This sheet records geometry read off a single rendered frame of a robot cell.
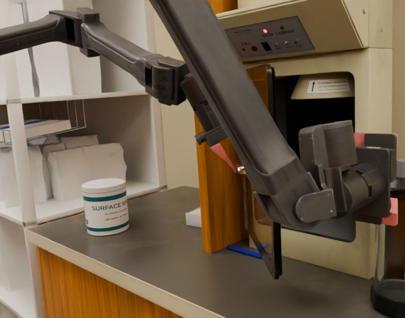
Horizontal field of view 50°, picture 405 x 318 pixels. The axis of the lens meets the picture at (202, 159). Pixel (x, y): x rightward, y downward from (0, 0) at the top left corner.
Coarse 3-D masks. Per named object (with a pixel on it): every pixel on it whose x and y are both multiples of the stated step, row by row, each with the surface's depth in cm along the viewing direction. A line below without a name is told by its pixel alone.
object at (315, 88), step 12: (348, 72) 94; (300, 84) 98; (312, 84) 95; (324, 84) 93; (336, 84) 92; (348, 84) 93; (300, 96) 96; (312, 96) 94; (324, 96) 93; (336, 96) 92; (348, 96) 92
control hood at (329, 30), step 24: (288, 0) 80; (312, 0) 77; (336, 0) 74; (360, 0) 78; (240, 24) 91; (312, 24) 82; (336, 24) 79; (360, 24) 79; (336, 48) 84; (360, 48) 81
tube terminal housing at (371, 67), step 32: (256, 0) 99; (384, 0) 85; (384, 32) 87; (256, 64) 101; (288, 64) 95; (320, 64) 90; (352, 64) 85; (384, 64) 88; (384, 96) 89; (384, 128) 90; (288, 256) 104; (320, 256) 97; (352, 256) 92
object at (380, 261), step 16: (400, 208) 72; (400, 224) 72; (384, 240) 75; (400, 240) 73; (384, 256) 75; (400, 256) 73; (384, 272) 75; (400, 272) 73; (384, 288) 76; (400, 288) 74
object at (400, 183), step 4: (400, 160) 74; (404, 160) 74; (400, 164) 74; (404, 164) 74; (400, 168) 74; (404, 168) 74; (400, 172) 74; (404, 172) 74; (396, 176) 75; (400, 176) 74; (404, 176) 74; (396, 180) 73; (400, 180) 72; (404, 180) 72; (392, 184) 73; (396, 184) 72; (400, 184) 72; (404, 184) 72; (392, 188) 72; (396, 188) 72; (400, 188) 72; (404, 188) 71
